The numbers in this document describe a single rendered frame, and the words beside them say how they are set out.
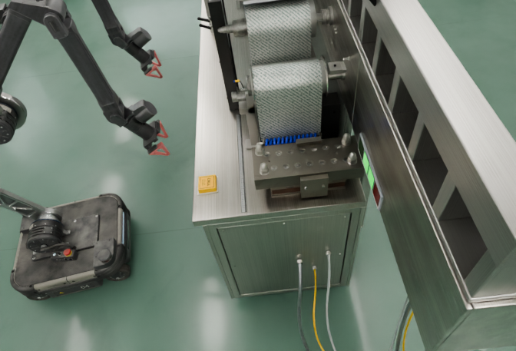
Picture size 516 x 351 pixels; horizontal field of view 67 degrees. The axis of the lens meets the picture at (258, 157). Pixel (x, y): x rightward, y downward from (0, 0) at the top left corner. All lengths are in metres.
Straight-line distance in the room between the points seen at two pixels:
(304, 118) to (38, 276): 1.71
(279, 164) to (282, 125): 0.15
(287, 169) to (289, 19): 0.55
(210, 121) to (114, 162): 1.43
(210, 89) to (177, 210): 0.99
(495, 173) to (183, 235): 2.11
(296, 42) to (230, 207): 0.68
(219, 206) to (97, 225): 1.12
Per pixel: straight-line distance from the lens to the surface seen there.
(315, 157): 1.45
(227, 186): 1.56
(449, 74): 0.83
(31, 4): 1.23
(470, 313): 0.82
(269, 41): 1.53
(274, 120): 1.46
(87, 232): 2.48
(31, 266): 2.57
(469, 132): 0.72
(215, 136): 1.75
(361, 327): 2.25
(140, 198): 2.82
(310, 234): 1.66
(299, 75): 1.37
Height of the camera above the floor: 2.14
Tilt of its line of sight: 49 degrees down
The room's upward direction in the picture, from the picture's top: 9 degrees counter-clockwise
